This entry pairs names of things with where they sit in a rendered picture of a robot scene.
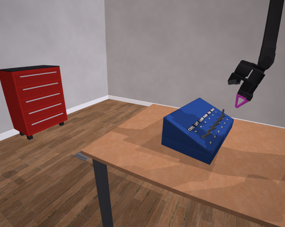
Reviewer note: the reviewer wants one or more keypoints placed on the blue switch panel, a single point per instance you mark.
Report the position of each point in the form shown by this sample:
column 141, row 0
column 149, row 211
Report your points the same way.
column 197, row 129

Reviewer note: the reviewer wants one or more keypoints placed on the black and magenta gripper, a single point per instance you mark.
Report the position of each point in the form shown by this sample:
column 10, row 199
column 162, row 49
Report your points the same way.
column 246, row 96

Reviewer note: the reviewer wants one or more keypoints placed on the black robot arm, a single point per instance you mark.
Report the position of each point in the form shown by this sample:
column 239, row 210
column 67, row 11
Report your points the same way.
column 267, row 53

